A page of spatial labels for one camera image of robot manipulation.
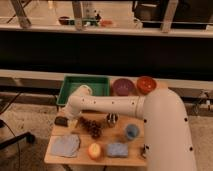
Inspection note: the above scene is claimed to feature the bunch of red grapes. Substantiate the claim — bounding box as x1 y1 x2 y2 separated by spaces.
79 117 102 139

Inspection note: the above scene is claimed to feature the wooden table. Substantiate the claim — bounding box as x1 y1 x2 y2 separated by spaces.
44 114 147 167

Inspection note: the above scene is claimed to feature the yellow red apple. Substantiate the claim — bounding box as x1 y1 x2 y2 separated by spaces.
88 143 102 160

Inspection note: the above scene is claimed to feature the blue grey cloth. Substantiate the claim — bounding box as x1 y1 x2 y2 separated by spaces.
50 134 80 158

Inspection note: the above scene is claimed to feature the red orange bowl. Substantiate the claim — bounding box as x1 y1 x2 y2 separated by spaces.
136 76 157 95

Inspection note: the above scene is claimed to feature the blue sponge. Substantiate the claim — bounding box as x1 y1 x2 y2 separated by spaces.
106 143 128 158

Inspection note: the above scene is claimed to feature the black board eraser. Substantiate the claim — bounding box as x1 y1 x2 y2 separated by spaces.
54 116 68 127

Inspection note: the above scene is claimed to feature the blue cup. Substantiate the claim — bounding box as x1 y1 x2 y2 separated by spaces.
125 124 140 140

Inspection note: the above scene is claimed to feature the black chair base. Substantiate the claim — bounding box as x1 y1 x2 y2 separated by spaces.
0 119 36 150

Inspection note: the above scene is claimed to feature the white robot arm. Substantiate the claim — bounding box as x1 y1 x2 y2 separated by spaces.
64 85 197 171

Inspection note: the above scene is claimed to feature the green plastic tray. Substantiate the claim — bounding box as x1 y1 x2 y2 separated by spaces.
56 76 110 106

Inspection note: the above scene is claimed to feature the purple bowl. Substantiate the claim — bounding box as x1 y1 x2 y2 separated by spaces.
112 78 135 96

